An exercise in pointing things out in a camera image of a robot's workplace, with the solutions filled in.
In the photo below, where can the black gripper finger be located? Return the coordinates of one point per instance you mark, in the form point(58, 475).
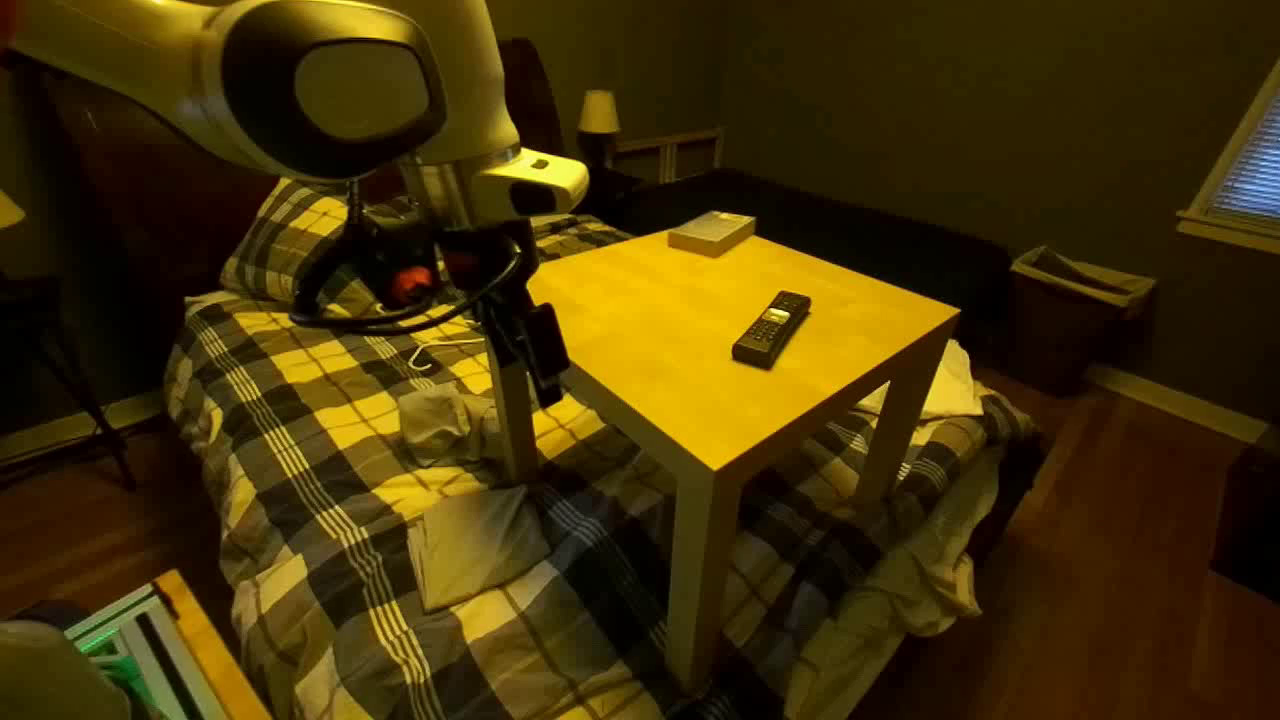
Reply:
point(550, 390)

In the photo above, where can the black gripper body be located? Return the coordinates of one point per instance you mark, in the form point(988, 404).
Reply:
point(494, 270)

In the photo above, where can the small pale book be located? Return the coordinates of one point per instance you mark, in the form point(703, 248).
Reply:
point(713, 233)

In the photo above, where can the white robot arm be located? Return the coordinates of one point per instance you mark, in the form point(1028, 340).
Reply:
point(329, 94)

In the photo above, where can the small table lamp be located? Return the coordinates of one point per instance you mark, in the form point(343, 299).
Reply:
point(596, 125)

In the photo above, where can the light wooden side table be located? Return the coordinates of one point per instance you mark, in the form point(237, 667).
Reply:
point(648, 338)

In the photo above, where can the white shelf unit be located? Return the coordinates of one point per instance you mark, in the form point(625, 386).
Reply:
point(671, 158)

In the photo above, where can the plaid pillow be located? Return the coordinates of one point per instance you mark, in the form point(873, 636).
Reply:
point(285, 239)

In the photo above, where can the plaid bed comforter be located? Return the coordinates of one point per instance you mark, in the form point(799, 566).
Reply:
point(389, 566)

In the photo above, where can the black remote control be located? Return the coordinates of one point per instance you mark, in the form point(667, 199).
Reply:
point(770, 331)

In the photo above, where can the dark low bench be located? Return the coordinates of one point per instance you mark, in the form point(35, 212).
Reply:
point(936, 260)

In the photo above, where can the dark wooden headboard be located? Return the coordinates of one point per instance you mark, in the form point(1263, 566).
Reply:
point(162, 208)

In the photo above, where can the dark side stand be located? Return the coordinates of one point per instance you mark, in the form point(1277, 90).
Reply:
point(35, 323)

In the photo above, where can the wooden framed box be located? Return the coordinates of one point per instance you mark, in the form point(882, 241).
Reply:
point(162, 645)

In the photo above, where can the brown wastebasket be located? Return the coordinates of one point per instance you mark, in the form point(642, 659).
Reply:
point(1065, 313)

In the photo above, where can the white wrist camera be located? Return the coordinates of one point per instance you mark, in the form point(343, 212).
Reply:
point(530, 184)

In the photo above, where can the window with white frame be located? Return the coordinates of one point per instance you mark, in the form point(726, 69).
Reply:
point(1241, 193)

